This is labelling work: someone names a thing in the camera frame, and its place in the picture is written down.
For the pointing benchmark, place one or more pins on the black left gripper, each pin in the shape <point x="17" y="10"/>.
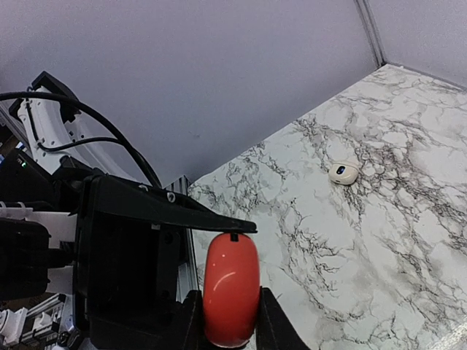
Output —
<point x="134" y="255"/>

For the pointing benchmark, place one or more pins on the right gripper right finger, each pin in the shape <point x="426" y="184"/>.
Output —
<point x="273" y="329"/>

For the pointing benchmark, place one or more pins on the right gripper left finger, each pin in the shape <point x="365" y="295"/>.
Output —
<point x="185" y="329"/>

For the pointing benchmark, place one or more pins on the red bottle cap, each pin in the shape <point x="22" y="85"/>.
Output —
<point x="231" y="290"/>

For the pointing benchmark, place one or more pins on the white earbud charging case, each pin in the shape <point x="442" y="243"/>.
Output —
<point x="343" y="172"/>

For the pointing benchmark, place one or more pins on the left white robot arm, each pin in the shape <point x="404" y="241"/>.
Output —
<point x="58" y="124"/>

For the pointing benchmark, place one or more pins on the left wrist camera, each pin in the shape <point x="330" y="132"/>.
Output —
<point x="37" y="251"/>

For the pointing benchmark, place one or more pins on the front aluminium rail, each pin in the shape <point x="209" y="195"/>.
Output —
<point x="22" y="180"/>

